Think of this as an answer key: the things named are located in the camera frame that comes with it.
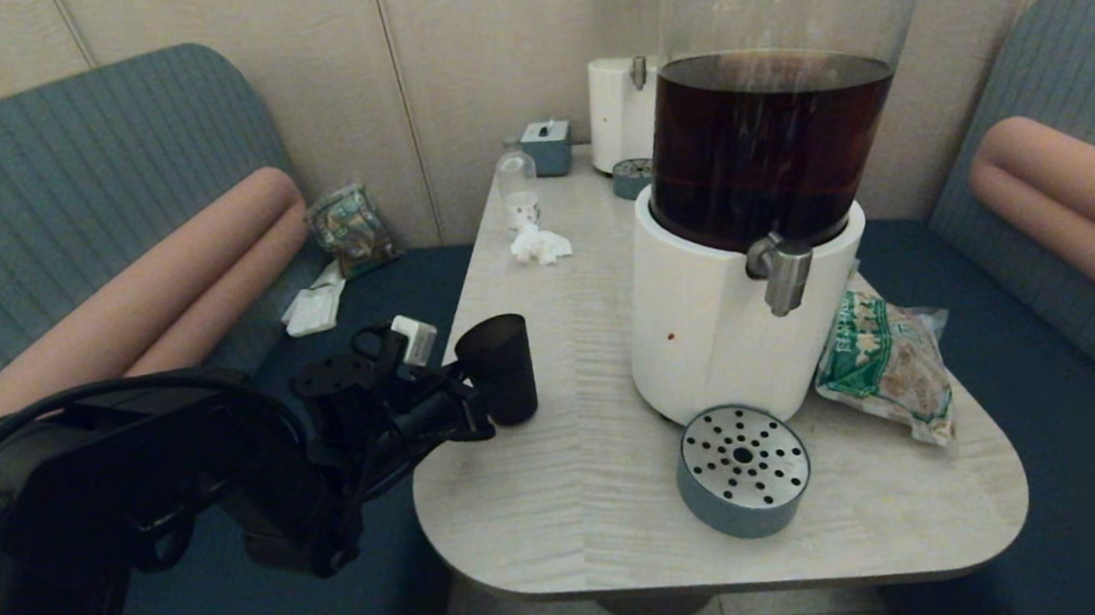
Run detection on black plastic cup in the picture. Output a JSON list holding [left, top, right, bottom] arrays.
[[452, 312, 541, 430]]

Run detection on crumpled white tissue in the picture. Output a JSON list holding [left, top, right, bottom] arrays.
[[508, 219, 575, 269]]

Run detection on white napkin pack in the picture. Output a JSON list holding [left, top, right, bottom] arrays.
[[276, 259, 351, 340]]

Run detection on brown green snack bag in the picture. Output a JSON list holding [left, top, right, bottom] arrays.
[[304, 179, 404, 283]]

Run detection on clear plastic bottle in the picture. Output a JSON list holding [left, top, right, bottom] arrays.
[[496, 138, 542, 232]]

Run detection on blue tissue box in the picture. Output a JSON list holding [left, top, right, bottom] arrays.
[[519, 118, 576, 180]]

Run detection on large dark tea dispenser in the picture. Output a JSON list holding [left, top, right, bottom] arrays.
[[598, 0, 985, 433]]

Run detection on small blue drip tray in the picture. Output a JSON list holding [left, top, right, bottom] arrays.
[[610, 157, 656, 202]]

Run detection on blue perforated steel drip tray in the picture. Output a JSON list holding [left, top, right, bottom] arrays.
[[670, 398, 817, 545]]

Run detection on rear white drink dispenser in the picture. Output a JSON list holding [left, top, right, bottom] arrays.
[[579, 0, 680, 178]]

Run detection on green grain snack bag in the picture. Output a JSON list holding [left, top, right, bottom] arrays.
[[806, 265, 961, 458]]

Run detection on teal upholstered booth bench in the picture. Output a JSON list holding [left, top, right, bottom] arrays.
[[0, 20, 506, 615], [827, 0, 1095, 615]]

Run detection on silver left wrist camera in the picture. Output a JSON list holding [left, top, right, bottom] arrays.
[[388, 312, 441, 371]]

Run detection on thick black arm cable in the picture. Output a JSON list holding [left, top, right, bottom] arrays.
[[0, 361, 314, 540]]

